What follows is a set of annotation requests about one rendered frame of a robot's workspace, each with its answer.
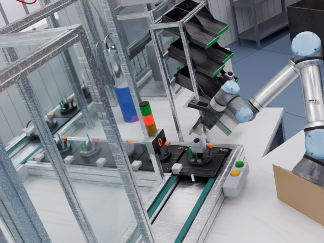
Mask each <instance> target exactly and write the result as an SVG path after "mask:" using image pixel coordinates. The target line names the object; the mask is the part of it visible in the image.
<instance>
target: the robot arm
mask: <svg viewBox="0 0 324 243"><path fill-rule="evenodd" d="M291 49H292V52H293V54H294V55H293V56H292V57H291V58H290V59H289V63H288V64H287V65H286V66H285V67H284V68H283V69H282V70H281V71H280V72H279V73H278V74H276V75H275V76H274V77H273V78H272V79H271V80H270V81H269V82H268V83H267V84H266V85H265V86H264V87H262V88H261V89H260V90H259V91H258V92H257V93H256V94H255V95H254V96H253V97H252V98H251V99H250V100H249V101H247V102H246V103H245V102H244V101H243V99H242V98H241V97H240V95H239V94H238V93H239V91H240V88H239V85H238V84H237V83H236V82H234V81H227V82H226V83H225V84H224V85H223V86H222V87H221V88H220V90H219V91H218V92H217V93H216V95H215V96H214V97H213V98H212V100H211V101H210V103H205V102H201V101H198V100H194V99H191V100H190V101H189V103H188V107H189V108H194V109H197V110H201V111H203V113H202V114H201V116H200V117H199V118H198V120H197V121H196V122H195V124H194V126H193V127H192V128H191V130H190V131H189V135H191V134H192V133H195V134H197V135H202V134H203V133H202V131H201V128H202V126H203V125H202V124H204V125H205V126H206V127H207V129H209V130H211V129H212V128H213V126H215V124H216V123H217V121H219V119H220V118H221V117H222V116H223V114H224V113H225V110H224V108H225V107H226V106H227V107H228V108H229V110H230V111H231V112H232V114H233V115H234V116H235V118H236V119H237V120H238V121H239V122H240V123H245V122H250V121H252V120H254V119H255V117H256V115H257V114H258V113H259V112H260V111H261V110H262V109H263V108H264V107H265V106H266V105H267V104H268V103H270V102H271V101H272V100H273V99H274V98H275V97H276V96H277V95H278V94H279V93H281V92H282V91H283V90H284V89H285V88H286V87H287V86H288V85H289V84H290V83H292V82H293V81H294V80H295V79H296V78H297V77H298V76H299V75H300V78H301V86H302V92H303V99H304V107H305V113H306V121H307V125H306V126H305V127H304V134H305V149H306V151H305V153H304V155H303V158H302V159H301V160H300V161H299V162H298V163H297V164H296V166H295V167H294V168H293V169H292V171H291V172H292V173H293V174H295V175H297V176H299V177H301V178H303V179H305V180H307V181H309V182H311V183H313V184H316V185H318V186H321V187H324V87H323V80H322V74H321V67H320V66H321V65H322V63H323V62H324V61H323V54H322V53H323V50H322V47H321V40H320V38H319V37H318V36H317V35H316V34H315V33H313V32H308V31H306V32H301V33H299V34H298V35H296V36H295V37H294V39H293V41H292V45H291ZM197 126H198V127H197Z"/></svg>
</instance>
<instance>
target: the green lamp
mask: <svg viewBox="0 0 324 243"><path fill-rule="evenodd" d="M139 108H140V111H141V114H142V116H148V115H150V114H151V113H152V111H151V107H150V104H148V105H147V106H144V107H140V106H139Z"/></svg>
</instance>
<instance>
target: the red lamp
mask: <svg viewBox="0 0 324 243"><path fill-rule="evenodd" d="M142 118H143V121H144V124H145V125H151V124H153V123H154V122H155V121H154V118H153V114H152V113H151V114H150V115H148V116H142Z"/></svg>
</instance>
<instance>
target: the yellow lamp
mask: <svg viewBox="0 0 324 243"><path fill-rule="evenodd" d="M145 127H146V131H147V133H148V134H154V133H156V132H157V127H156V124H155V122H154V123H153V124H151V125H145Z"/></svg>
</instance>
